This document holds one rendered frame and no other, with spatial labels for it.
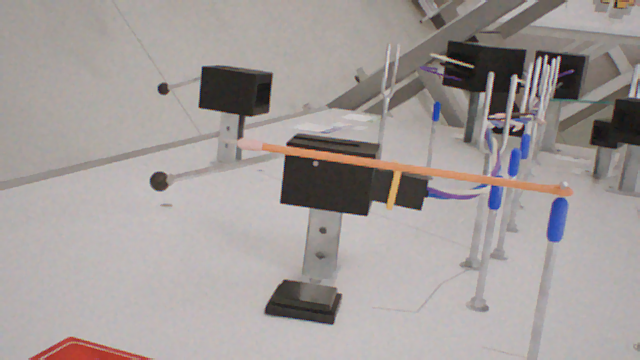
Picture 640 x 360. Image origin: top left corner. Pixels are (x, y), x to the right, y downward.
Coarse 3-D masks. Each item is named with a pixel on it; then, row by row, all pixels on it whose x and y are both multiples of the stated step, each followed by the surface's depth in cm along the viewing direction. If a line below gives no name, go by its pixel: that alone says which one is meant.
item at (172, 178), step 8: (240, 160) 53; (248, 160) 53; (256, 160) 53; (264, 160) 53; (208, 168) 54; (216, 168) 54; (224, 168) 54; (232, 168) 54; (168, 176) 54; (176, 176) 54; (184, 176) 54; (192, 176) 54; (168, 184) 54
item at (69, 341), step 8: (56, 344) 32; (64, 344) 32; (72, 344) 32; (80, 344) 32; (88, 344) 33; (96, 344) 33; (40, 352) 32; (48, 352) 31; (56, 352) 32; (64, 352) 32; (72, 352) 32; (80, 352) 32; (88, 352) 32; (96, 352) 32; (104, 352) 32; (112, 352) 32; (120, 352) 32; (128, 352) 32
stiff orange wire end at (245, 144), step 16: (240, 144) 41; (256, 144) 41; (272, 144) 41; (336, 160) 41; (352, 160) 40; (368, 160) 40; (448, 176) 40; (464, 176) 39; (480, 176) 39; (544, 192) 39; (560, 192) 38
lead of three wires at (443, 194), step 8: (488, 144) 59; (496, 144) 58; (496, 152) 57; (496, 160) 56; (496, 168) 55; (432, 192) 52; (440, 192) 52; (448, 192) 53; (456, 192) 53; (464, 192) 53; (472, 192) 53; (480, 192) 53
